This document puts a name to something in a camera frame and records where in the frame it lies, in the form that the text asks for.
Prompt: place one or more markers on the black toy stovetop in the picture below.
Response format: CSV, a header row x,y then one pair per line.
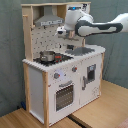
x,y
59,58

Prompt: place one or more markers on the grey cabinet door handle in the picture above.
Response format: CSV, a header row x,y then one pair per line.
x,y
84,83

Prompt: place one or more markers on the red left stove knob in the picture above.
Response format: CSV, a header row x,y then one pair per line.
x,y
56,75

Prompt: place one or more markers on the white wooden toy kitchen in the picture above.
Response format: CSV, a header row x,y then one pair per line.
x,y
40,84

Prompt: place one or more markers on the grey toy range hood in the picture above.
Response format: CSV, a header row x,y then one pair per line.
x,y
48,18

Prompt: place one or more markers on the black toy faucet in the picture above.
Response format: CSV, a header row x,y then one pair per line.
x,y
70,46

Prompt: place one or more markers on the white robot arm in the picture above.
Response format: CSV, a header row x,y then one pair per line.
x,y
79,23

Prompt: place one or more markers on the red right stove knob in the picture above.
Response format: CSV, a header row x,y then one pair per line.
x,y
74,69

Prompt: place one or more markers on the white toy microwave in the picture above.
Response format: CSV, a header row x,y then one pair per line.
x,y
83,7

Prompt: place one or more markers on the small metal toy pot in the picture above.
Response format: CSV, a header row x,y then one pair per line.
x,y
47,56

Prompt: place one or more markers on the red stove knob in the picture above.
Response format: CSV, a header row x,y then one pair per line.
x,y
74,69
56,75

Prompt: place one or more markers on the grey toy sink basin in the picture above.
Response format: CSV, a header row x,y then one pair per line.
x,y
80,51

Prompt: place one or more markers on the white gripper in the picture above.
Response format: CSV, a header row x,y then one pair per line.
x,y
66,35

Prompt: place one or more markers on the toy oven door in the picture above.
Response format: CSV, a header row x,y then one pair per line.
x,y
65,96

